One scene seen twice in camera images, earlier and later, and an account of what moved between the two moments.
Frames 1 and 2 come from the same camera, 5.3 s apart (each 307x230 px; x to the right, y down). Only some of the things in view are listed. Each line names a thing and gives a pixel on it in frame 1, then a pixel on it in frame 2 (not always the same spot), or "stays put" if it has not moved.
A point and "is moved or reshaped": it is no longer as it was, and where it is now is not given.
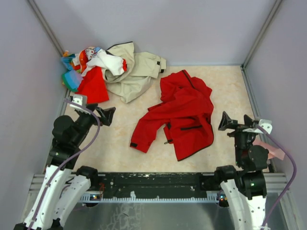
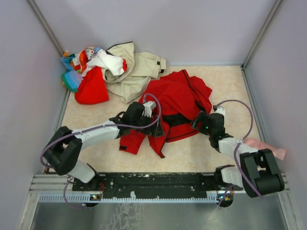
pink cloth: [273, 152] stays put
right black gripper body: [242, 135] -> [204, 127]
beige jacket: [142, 67] stays put
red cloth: [93, 85] stays put
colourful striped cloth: [72, 78] stays put
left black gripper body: [85, 120] -> [151, 130]
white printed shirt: [95, 56] stays put
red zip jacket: [186, 113] is moved or reshaped
